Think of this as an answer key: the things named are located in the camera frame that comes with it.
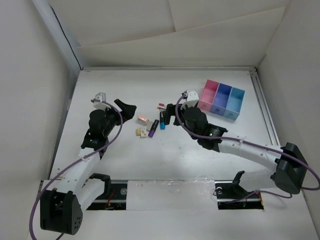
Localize rose gold stapler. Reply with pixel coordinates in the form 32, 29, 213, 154
137, 114, 150, 125

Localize dark blue container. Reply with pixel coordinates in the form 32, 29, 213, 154
210, 83, 232, 116

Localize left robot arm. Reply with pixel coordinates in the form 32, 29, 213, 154
39, 98, 137, 235

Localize purple black highlighter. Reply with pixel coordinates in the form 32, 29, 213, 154
148, 119, 160, 138

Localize white eraser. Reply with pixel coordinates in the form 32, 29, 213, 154
140, 127, 148, 139

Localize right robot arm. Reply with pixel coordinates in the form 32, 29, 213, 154
160, 104, 308, 197

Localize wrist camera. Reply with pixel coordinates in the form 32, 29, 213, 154
91, 92, 110, 111
181, 89, 199, 109

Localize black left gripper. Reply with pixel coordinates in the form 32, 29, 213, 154
101, 99, 136, 137

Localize grey eraser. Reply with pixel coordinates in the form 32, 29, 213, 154
146, 121, 154, 131

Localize light blue container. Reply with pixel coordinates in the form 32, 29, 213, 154
223, 87, 245, 121

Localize yellow eraser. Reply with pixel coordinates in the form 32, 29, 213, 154
135, 128, 141, 136

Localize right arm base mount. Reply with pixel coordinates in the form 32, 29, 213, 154
212, 171, 264, 210

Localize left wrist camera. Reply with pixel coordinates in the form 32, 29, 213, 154
91, 92, 110, 111

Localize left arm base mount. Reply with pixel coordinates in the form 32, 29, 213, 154
87, 173, 128, 211

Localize red pen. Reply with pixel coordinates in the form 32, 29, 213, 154
157, 106, 166, 111

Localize pink container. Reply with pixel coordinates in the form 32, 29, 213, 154
197, 79, 220, 112

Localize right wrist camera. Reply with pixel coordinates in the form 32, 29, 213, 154
181, 89, 199, 109

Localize aluminium rail right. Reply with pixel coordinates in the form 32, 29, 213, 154
249, 67, 280, 146

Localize blue black highlighter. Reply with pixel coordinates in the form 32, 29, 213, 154
159, 111, 166, 130

